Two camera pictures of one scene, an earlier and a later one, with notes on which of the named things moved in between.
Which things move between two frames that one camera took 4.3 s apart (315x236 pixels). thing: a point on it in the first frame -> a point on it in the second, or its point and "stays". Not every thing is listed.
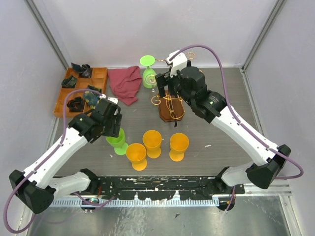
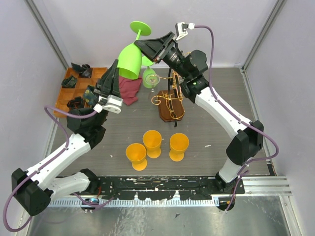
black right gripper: x=164 y=79 -> x=151 y=48
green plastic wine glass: x=148 y=77 stays
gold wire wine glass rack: x=171 y=106 stays
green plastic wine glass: x=120 y=147 -> x=130 y=60
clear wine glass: x=150 y=80 stays
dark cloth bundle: x=69 y=82 stays
